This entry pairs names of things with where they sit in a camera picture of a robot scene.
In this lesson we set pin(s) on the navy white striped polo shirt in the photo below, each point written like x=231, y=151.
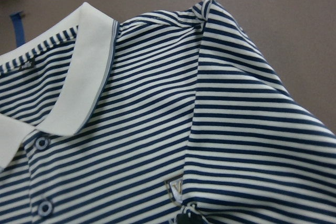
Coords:
x=166, y=114

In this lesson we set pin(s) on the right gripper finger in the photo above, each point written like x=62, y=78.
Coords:
x=189, y=219

